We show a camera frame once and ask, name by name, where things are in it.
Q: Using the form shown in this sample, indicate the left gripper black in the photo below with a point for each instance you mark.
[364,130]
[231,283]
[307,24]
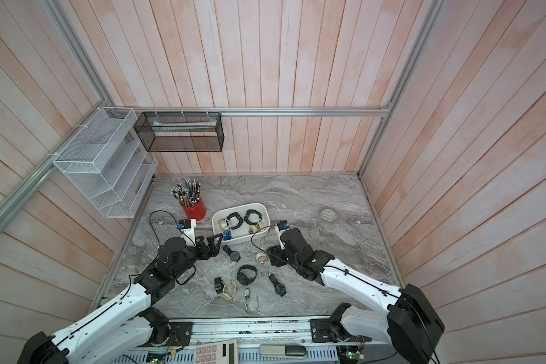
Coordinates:
[214,250]

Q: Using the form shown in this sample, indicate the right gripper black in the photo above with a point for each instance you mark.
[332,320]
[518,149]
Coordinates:
[275,256]

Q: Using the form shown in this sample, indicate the silver rose gold watch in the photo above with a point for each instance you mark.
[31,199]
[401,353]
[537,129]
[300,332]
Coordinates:
[262,258]

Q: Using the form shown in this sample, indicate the black analog watch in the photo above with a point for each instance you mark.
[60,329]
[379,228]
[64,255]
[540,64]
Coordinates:
[233,255]

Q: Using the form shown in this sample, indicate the black watch green dial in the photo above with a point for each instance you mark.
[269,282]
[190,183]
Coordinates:
[279,288]

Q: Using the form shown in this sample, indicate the black chunky watch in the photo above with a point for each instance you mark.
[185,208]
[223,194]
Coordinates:
[236,220]
[249,220]

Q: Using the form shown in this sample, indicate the cream gold watch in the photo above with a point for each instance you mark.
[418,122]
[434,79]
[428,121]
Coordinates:
[256,228]

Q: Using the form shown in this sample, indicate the small black strap watch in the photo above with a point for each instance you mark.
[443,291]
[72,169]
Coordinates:
[218,285]

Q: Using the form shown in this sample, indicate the large black digital watch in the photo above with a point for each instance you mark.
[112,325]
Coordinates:
[247,274]

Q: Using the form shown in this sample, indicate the silver chain pocket watch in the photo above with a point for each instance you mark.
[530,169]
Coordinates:
[251,303]

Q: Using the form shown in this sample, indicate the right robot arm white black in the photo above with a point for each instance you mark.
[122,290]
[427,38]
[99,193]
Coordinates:
[401,317]

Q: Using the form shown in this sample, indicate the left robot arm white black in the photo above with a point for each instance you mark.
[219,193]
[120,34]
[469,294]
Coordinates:
[129,319]

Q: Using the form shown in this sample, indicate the white storage box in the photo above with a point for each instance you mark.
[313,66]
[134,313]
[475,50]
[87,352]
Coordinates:
[241,235]

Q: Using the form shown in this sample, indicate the red pencil cup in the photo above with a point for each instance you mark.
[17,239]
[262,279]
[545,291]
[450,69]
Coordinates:
[195,210]

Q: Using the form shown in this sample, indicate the clear tape roll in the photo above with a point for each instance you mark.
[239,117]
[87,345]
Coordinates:
[328,216]

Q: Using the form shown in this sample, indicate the grey black stapler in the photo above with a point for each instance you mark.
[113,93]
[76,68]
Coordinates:
[282,351]

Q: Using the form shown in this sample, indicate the white calculator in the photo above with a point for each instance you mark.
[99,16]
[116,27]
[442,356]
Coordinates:
[223,352]

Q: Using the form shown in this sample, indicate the black mesh basket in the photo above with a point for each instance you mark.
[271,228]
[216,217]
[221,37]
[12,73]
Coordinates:
[180,132]

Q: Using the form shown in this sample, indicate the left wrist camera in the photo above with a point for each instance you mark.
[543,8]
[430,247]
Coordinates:
[186,228]

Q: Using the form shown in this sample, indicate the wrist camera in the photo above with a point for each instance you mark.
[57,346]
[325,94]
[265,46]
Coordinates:
[186,228]
[281,227]

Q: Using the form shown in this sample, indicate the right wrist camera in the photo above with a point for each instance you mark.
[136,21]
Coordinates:
[281,227]

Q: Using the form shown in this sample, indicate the aluminium front frame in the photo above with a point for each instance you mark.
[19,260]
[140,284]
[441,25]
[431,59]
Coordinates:
[259,328]

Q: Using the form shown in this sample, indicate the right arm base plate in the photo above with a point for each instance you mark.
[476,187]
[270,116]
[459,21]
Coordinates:
[325,330]

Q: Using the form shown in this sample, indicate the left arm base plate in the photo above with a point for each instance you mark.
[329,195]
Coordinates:
[173,334]

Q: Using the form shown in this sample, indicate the white wire mesh shelf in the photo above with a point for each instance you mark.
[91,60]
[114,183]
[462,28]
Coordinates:
[110,170]

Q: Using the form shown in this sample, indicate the aluminium rail back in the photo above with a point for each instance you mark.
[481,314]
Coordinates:
[358,111]

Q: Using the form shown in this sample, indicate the aluminium rail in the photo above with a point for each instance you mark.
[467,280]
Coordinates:
[14,203]
[358,111]

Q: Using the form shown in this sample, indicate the aluminium rail left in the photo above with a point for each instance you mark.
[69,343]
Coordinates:
[14,203]

